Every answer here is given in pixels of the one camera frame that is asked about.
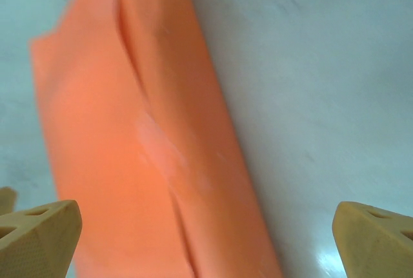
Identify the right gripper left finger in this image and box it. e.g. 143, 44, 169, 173
0, 186, 83, 278

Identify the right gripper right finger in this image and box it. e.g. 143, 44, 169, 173
332, 201, 413, 278

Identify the orange wrapping paper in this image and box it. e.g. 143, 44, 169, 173
28, 0, 285, 278

